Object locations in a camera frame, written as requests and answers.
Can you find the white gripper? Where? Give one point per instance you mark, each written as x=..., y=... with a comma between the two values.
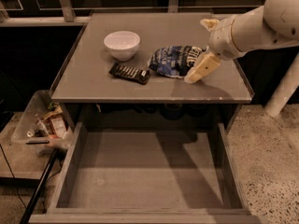
x=221, y=38

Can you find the blue chip bag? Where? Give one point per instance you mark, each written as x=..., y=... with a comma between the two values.
x=174, y=61

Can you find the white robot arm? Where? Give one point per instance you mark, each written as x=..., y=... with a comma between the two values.
x=274, y=25

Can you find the grey cabinet with top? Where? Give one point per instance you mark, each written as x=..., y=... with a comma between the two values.
x=85, y=78

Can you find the open grey top drawer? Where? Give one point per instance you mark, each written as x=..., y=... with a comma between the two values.
x=126, y=176

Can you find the black snack bar wrapper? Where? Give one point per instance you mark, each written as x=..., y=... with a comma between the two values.
x=130, y=73

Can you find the white ceramic bowl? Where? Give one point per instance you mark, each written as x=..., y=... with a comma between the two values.
x=122, y=45

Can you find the brown snack packet in bin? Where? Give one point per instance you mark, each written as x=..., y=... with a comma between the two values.
x=57, y=122

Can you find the clear plastic storage bin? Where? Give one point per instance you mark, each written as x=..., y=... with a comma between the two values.
x=27, y=132

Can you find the black pole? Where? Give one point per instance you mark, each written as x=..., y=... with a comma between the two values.
x=40, y=185

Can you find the metal railing frame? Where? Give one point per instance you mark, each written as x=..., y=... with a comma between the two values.
x=29, y=12

